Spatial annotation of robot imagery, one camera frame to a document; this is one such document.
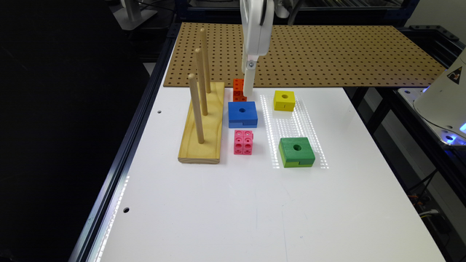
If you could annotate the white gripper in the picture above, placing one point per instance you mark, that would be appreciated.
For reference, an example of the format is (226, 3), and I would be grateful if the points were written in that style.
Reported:
(257, 19)

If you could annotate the blue block with hole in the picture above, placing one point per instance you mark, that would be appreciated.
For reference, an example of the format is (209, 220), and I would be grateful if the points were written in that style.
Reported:
(242, 114)

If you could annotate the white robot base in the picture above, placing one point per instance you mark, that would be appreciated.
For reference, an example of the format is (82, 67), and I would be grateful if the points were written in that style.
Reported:
(442, 105)

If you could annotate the yellow block with hole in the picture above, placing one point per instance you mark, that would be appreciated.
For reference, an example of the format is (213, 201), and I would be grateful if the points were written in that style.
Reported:
(284, 100)

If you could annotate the green block with hole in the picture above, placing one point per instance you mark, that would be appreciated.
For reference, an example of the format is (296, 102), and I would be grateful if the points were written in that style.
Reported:
(296, 152)

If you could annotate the orange connector cube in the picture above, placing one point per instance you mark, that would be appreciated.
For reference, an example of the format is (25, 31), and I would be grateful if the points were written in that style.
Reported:
(238, 95)

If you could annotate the middle wooden peg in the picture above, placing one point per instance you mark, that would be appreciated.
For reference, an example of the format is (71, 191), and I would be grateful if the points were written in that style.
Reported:
(201, 81)

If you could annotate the wooden peg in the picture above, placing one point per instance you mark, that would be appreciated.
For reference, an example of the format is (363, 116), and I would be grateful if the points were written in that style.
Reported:
(201, 81)
(195, 100)
(204, 47)

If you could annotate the front wooden peg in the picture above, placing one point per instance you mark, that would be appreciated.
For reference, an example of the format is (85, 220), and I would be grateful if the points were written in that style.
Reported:
(195, 100)

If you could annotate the brown pegboard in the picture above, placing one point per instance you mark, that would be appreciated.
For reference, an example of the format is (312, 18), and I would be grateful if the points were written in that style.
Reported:
(308, 56)

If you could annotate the back wooden peg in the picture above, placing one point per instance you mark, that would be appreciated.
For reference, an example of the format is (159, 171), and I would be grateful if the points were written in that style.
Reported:
(204, 47)

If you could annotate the pink connector cube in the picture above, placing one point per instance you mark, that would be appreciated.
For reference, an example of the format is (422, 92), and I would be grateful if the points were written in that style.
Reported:
(243, 142)

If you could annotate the wooden peg base board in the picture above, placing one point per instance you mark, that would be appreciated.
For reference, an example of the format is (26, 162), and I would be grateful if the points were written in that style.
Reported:
(192, 152)

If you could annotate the grey stand base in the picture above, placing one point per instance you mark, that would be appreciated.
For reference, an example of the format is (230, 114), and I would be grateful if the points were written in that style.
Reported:
(130, 16)

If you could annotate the black aluminium table frame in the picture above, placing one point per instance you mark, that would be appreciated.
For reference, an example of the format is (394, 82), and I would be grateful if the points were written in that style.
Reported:
(93, 238)

